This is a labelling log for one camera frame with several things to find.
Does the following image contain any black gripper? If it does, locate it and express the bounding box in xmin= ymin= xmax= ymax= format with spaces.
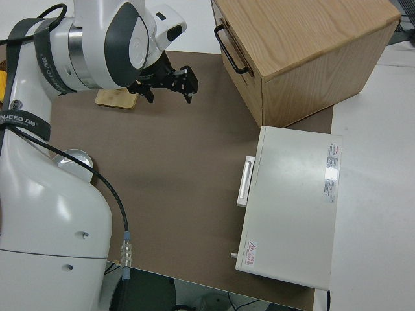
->
xmin=128 ymin=56 xmax=198 ymax=105

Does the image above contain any gray round plate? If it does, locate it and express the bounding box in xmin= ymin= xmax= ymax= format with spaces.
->
xmin=51 ymin=148 xmax=95 ymax=186

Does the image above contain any brown table mat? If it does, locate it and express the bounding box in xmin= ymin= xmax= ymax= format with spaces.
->
xmin=48 ymin=50 xmax=335 ymax=311

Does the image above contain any wooden mug tree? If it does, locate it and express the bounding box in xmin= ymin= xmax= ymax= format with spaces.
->
xmin=95 ymin=87 xmax=139 ymax=111

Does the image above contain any wooden drawer box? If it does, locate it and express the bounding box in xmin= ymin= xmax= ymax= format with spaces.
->
xmin=210 ymin=0 xmax=401 ymax=129

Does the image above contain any white toaster oven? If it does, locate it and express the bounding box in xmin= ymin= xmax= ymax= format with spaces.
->
xmin=235 ymin=125 xmax=344 ymax=290

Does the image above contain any yellow corn cob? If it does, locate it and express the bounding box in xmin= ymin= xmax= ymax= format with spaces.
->
xmin=0 ymin=69 xmax=8 ymax=105

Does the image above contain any black drawer handle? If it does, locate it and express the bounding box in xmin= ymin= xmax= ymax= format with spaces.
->
xmin=213 ymin=25 xmax=250 ymax=75

